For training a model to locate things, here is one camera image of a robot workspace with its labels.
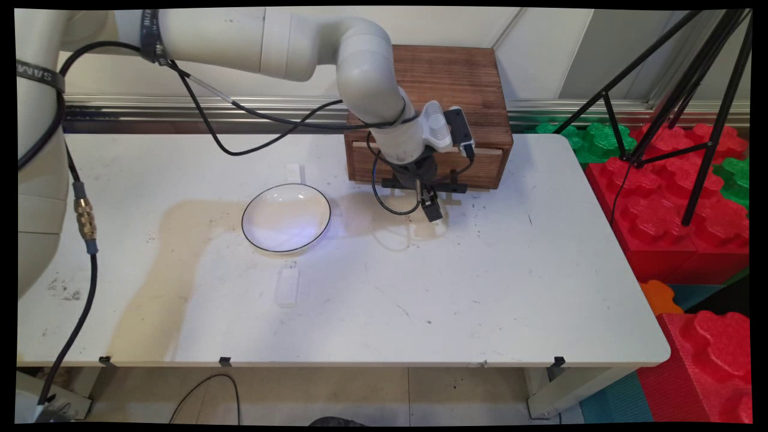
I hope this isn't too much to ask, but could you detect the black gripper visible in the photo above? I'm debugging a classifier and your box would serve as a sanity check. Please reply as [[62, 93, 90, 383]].
[[393, 150, 445, 223]]

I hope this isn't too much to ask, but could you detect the wooden drawer with black handle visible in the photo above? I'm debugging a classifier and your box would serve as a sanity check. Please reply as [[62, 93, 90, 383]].
[[351, 141, 505, 194]]

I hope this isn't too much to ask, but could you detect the beige tape strip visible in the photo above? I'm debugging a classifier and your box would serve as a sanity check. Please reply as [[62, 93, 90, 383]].
[[390, 192, 463, 208]]

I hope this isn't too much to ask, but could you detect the brown wooden drawer cabinet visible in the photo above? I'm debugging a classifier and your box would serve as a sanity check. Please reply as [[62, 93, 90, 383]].
[[345, 44, 515, 191]]

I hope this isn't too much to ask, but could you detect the white plate with black rim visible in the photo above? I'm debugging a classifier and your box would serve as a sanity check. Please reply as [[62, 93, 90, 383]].
[[241, 183, 332, 254]]

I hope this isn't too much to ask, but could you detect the white rectangular rest block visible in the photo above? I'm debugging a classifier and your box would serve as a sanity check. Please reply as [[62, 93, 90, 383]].
[[276, 268, 301, 308]]

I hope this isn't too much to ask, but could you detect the green foam block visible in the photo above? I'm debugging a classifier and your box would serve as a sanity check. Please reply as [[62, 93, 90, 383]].
[[713, 157, 751, 211], [534, 122, 637, 166]]

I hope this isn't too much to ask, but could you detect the white table leg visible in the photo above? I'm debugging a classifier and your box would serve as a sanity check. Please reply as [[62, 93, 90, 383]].
[[527, 366, 637, 419]]

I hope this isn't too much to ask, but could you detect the large red foam block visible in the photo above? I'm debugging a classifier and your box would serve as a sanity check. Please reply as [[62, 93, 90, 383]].
[[585, 123, 751, 286]]

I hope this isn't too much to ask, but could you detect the orange foam block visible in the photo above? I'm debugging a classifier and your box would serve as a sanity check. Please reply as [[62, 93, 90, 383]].
[[639, 280, 685, 317]]

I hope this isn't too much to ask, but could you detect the teal foam mat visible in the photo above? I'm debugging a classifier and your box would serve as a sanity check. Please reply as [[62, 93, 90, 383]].
[[579, 372, 655, 424]]

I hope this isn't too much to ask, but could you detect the black tripod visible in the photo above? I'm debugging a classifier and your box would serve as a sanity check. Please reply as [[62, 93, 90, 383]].
[[552, 8, 754, 227]]

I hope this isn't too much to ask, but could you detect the black camera cable loop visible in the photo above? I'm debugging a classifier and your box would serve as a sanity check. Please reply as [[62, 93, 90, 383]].
[[369, 135, 475, 217]]

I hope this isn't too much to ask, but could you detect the white ribbed camera mount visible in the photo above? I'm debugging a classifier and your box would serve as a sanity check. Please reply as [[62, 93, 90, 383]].
[[419, 101, 454, 152]]

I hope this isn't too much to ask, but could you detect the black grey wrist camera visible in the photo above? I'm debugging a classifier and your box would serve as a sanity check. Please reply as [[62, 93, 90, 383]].
[[446, 107, 476, 160]]

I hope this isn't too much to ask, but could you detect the aluminium wall rail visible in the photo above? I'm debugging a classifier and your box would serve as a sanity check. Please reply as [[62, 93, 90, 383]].
[[63, 95, 751, 134]]

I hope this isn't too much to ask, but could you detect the thin black floor cable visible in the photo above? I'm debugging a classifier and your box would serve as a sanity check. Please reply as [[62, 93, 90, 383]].
[[168, 374, 242, 425]]

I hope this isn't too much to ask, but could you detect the black strap on arm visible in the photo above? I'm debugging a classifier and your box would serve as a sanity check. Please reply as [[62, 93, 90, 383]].
[[141, 9, 170, 64]]

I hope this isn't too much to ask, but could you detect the black cable with brass connector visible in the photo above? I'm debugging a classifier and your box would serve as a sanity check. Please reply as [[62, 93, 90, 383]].
[[37, 144, 100, 409]]

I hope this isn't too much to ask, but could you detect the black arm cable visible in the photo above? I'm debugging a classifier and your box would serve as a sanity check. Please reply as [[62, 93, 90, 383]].
[[17, 41, 421, 170]]

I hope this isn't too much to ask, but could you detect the black strap with white print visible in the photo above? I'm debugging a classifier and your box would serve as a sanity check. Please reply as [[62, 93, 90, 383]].
[[17, 60, 65, 94]]

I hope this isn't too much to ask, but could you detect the grey metal bracket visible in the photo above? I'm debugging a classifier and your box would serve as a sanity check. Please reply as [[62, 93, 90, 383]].
[[15, 371, 92, 424]]

